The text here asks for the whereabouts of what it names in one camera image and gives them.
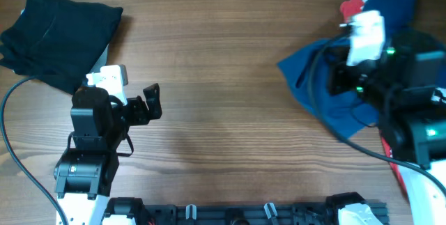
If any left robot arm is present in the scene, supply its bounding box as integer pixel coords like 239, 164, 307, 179
54, 84, 162, 224

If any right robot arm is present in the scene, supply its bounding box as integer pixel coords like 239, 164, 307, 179
328, 30, 445, 224

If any red shirt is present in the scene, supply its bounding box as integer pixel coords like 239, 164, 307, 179
340, 0, 364, 22

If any black folded garment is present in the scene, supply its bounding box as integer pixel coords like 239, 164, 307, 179
1, 0, 123, 94

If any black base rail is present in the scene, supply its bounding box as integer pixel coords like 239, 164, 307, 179
101, 192, 390, 225

